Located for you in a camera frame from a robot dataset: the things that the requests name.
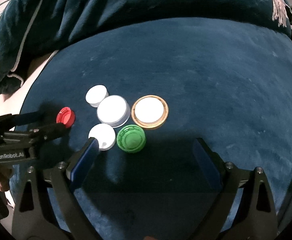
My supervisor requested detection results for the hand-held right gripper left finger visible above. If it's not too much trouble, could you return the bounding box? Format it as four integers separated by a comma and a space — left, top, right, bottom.
12, 136, 104, 240

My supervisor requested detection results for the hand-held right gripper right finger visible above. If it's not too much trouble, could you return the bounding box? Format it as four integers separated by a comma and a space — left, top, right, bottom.
188, 137, 279, 240

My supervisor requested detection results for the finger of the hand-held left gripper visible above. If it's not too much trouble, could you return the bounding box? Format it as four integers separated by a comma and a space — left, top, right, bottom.
0, 110, 61, 132
4, 122, 69, 143

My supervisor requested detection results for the red bottle cap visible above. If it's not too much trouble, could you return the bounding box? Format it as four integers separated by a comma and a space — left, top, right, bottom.
56, 107, 75, 128

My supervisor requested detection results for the green bottle cap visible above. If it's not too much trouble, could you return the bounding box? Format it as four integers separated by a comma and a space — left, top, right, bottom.
116, 124, 146, 153

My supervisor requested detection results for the small white bottle cap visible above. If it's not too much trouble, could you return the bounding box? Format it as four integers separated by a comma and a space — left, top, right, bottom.
85, 85, 109, 108

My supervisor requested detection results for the large white bottle cap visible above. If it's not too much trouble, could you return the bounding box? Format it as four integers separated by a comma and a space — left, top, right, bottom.
96, 95, 131, 127

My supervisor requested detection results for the tan bottle cap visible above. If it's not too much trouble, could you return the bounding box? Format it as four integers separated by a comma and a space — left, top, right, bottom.
131, 95, 169, 130

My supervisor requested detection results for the light pink bed sheet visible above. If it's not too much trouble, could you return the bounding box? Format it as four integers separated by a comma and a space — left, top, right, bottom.
0, 50, 59, 120

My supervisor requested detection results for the dark blue bed cover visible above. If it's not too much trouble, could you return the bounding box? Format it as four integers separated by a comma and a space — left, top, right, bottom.
11, 17, 292, 240

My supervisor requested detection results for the dark blue heaped blanket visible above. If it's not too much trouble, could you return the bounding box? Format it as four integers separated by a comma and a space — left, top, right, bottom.
0, 0, 292, 65

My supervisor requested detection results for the pale pink tassel fringe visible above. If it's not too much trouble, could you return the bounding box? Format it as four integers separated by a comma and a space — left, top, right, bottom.
260, 0, 290, 27

